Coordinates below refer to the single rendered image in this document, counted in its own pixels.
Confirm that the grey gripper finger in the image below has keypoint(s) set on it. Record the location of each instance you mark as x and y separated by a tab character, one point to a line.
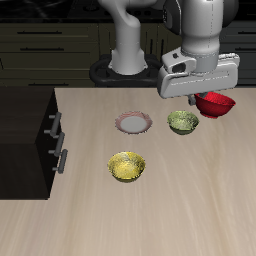
191	99

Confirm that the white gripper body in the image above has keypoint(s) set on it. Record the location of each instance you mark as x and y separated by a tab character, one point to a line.
200	81

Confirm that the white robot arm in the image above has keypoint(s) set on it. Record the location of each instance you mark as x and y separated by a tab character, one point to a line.
200	30

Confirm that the green bowl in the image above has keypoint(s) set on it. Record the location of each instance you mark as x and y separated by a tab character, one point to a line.
183	122

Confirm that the red bowl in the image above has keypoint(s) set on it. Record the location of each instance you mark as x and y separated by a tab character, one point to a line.
215	105

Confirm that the yellow bowl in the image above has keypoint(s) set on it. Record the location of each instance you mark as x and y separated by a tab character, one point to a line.
126	166

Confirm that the dark wooden cabinet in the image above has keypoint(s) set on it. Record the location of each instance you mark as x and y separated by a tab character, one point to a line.
23	143

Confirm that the white plate with pink rim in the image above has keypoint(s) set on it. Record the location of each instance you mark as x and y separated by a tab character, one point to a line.
133	123

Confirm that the dark kitchen cupboards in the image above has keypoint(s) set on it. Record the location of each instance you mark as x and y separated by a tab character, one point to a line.
50	50

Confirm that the flat black base plate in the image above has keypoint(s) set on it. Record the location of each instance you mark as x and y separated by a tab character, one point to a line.
100	74

